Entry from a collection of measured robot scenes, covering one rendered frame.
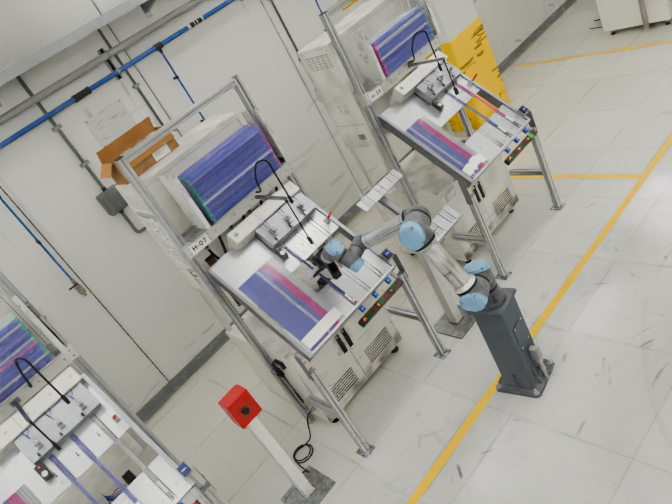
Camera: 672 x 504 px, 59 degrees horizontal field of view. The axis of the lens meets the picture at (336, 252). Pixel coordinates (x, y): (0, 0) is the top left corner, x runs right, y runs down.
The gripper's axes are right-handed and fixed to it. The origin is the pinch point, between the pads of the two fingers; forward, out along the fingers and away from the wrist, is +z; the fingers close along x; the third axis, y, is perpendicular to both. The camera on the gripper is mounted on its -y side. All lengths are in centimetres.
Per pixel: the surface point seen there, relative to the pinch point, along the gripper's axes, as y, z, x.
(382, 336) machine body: -53, 51, -20
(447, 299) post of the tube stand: -65, 30, -59
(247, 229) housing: 42.7, 6.4, 8.9
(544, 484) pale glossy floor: -136, -42, 16
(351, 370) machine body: -53, 50, 9
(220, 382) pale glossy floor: -1, 168, 47
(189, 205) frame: 68, -9, 27
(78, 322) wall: 96, 150, 88
